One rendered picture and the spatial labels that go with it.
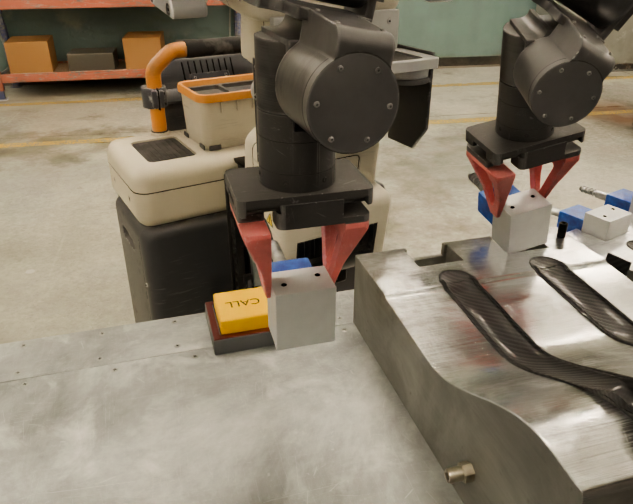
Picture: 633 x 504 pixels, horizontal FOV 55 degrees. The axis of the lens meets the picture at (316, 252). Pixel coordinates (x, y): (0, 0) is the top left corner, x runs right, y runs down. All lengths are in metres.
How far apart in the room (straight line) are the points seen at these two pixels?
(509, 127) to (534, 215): 0.11
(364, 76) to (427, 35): 6.02
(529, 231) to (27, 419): 0.55
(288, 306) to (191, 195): 0.77
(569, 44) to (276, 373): 0.41
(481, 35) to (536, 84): 6.06
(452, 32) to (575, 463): 6.15
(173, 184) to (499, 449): 0.89
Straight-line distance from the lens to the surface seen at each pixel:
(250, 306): 0.68
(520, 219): 0.69
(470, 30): 6.53
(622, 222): 0.88
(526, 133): 0.64
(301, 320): 0.49
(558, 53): 0.55
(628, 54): 6.85
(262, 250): 0.44
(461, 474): 0.50
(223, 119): 1.26
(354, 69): 0.34
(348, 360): 0.66
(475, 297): 0.63
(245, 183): 0.45
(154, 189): 1.20
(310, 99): 0.34
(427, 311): 0.59
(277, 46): 0.41
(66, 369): 0.70
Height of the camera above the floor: 1.21
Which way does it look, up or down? 28 degrees down
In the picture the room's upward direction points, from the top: straight up
